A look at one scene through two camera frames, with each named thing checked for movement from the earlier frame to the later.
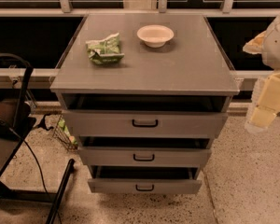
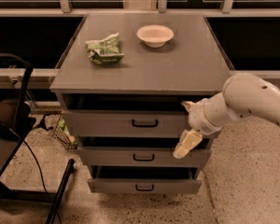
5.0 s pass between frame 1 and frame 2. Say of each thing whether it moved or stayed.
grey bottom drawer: stayed
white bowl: stayed
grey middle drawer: stayed
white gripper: moved
